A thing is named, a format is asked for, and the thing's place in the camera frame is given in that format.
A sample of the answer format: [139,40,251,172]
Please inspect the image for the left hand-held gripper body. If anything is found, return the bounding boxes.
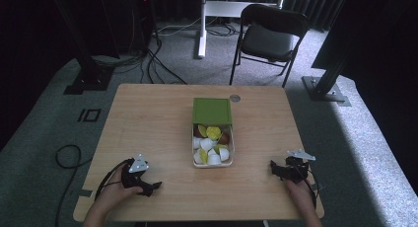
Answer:
[120,153,151,190]

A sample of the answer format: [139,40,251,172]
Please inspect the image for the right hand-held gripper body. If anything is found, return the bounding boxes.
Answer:
[278,149,317,185]

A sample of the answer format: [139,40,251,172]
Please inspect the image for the person's right hand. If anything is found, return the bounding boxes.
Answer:
[283,174,317,206]

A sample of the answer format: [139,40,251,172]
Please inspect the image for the person's left hand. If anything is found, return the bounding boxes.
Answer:
[97,167,145,206]

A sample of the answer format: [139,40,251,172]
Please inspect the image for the white box tray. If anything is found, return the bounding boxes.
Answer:
[191,122,236,169]

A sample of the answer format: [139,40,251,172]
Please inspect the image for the pile of coffee capsules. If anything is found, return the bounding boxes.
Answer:
[192,123,231,166]

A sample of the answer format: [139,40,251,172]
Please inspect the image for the green box sleeve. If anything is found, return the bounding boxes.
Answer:
[191,97,234,126]

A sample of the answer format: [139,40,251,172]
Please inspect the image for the black metal stand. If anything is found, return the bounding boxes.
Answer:
[48,0,115,96]
[301,45,352,108]

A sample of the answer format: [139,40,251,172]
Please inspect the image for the black folding chair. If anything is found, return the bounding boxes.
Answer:
[229,3,311,89]

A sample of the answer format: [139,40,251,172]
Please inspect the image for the white metal stand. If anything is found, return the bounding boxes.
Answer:
[196,0,288,59]

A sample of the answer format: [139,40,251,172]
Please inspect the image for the black floor cable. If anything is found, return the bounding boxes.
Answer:
[54,144,94,227]

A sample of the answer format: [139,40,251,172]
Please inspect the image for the bundle of black floor cables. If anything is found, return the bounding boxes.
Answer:
[92,36,188,86]

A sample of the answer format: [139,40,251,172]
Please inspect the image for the white floor cables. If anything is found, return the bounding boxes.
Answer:
[157,17,240,38]

